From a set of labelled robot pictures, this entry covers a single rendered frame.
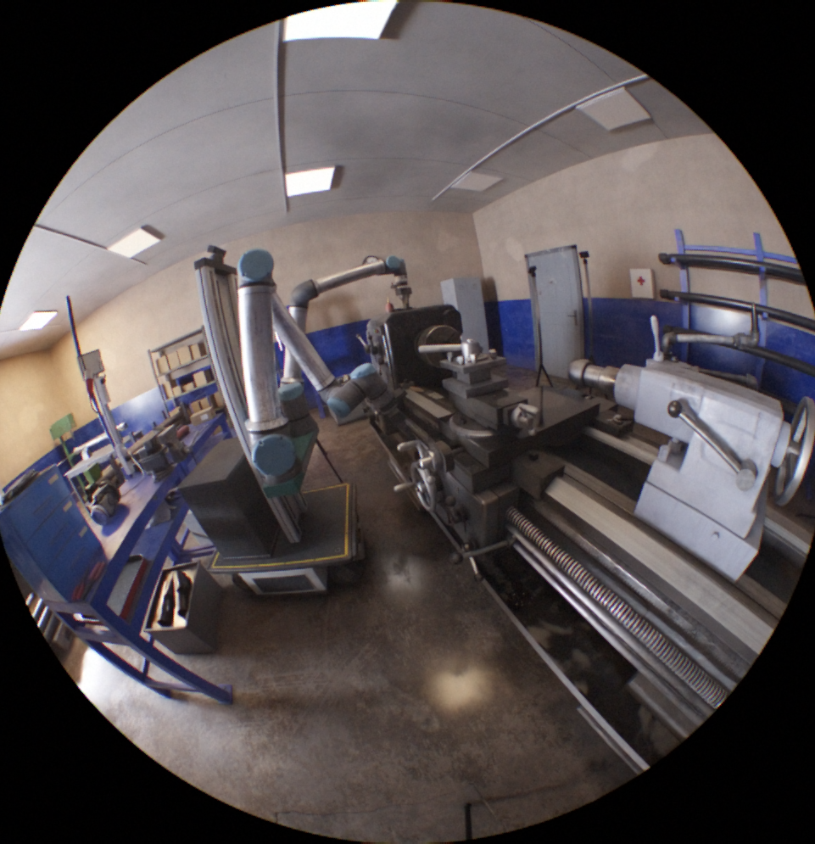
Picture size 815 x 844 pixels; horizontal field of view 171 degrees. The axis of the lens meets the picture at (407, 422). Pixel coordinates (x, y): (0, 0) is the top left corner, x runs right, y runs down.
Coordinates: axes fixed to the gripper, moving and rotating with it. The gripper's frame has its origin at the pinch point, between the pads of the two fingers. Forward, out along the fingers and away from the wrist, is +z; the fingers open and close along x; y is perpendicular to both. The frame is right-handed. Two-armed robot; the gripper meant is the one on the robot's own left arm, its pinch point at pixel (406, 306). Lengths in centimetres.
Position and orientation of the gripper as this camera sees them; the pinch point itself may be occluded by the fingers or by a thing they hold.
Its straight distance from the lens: 191.7
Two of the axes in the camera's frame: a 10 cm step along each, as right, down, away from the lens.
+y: 8.1, 1.0, -5.8
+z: 1.7, 9.1, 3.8
